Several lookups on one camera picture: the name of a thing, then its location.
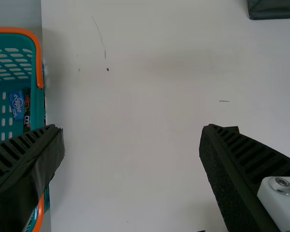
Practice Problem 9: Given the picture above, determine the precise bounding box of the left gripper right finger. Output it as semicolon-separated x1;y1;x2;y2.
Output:
199;124;290;232

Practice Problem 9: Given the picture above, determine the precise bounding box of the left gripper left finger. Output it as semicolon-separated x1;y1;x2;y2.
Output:
0;124;66;232

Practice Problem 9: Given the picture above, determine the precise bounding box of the teal shopping basket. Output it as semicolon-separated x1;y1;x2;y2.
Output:
0;26;51;232

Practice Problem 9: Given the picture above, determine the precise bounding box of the dark candy pack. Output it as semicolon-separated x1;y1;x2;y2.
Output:
22;87;32;134

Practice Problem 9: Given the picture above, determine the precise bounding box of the blue gum pack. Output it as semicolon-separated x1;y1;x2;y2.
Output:
8;89;25;120

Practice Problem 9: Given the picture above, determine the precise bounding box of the dark grey bag with straps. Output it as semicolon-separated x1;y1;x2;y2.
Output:
246;0;290;21

